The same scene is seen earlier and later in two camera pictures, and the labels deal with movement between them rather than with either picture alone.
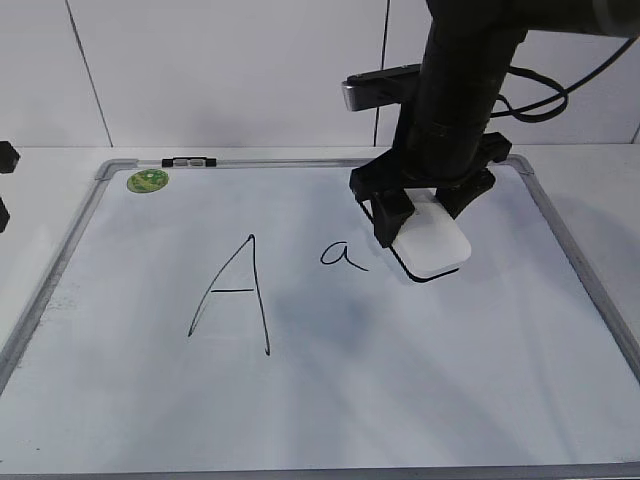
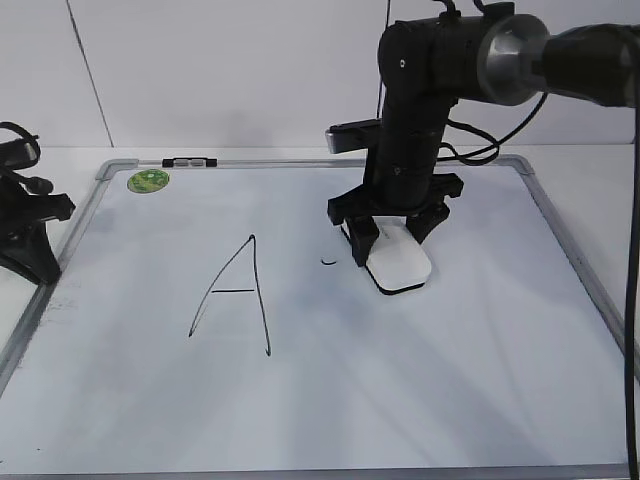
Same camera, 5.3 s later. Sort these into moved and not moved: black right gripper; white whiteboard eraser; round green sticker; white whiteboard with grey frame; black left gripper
Moved: black right gripper; white whiteboard eraser; black left gripper
Not moved: round green sticker; white whiteboard with grey frame
